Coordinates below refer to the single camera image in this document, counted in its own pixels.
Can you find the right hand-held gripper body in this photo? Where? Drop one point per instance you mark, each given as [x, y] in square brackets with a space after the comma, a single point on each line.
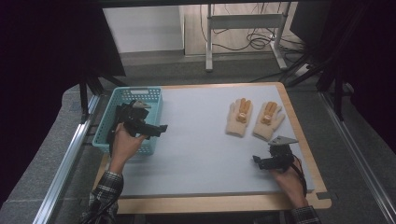
[280, 155]

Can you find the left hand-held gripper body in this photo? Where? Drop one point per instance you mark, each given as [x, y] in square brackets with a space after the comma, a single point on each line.
[132, 119]

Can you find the turquoise plastic basket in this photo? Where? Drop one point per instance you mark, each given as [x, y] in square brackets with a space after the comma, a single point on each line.
[154, 105]

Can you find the person's left hand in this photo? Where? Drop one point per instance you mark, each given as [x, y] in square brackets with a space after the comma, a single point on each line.
[126, 146]

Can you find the person's right hand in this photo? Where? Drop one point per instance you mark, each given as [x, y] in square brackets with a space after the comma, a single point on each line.
[291, 186]

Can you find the beige glove with orange pattern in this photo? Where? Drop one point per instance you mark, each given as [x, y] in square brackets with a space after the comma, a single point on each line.
[238, 123]
[267, 126]

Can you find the light grey mat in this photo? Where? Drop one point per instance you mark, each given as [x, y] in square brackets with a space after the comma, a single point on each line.
[199, 149]

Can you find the black stand legs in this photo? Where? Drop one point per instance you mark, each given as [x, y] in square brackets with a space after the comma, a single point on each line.
[83, 96]
[337, 93]

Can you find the black tape piece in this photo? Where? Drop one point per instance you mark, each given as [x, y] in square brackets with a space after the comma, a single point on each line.
[323, 195]

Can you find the white power strip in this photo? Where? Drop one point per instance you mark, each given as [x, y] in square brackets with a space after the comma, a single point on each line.
[301, 70]

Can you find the white panel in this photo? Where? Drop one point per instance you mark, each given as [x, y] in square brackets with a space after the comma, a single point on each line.
[141, 29]

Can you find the black curtain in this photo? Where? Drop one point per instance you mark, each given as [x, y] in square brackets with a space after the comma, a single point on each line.
[367, 62]
[40, 62]

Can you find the aluminium rail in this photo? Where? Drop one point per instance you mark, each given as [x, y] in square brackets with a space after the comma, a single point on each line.
[67, 155]
[358, 155]

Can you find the white metal desk frame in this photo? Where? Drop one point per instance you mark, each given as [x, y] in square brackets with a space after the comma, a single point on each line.
[246, 21]

